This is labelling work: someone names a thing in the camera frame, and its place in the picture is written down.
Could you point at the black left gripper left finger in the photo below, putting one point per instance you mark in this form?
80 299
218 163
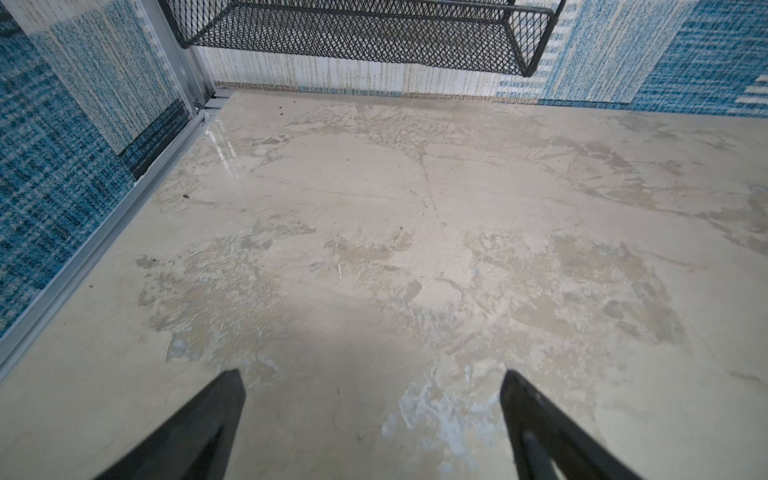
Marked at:
195 442

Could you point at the black wire mesh shelf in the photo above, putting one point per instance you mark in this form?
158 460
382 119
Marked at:
502 37

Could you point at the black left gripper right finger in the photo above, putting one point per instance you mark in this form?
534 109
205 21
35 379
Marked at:
546 443

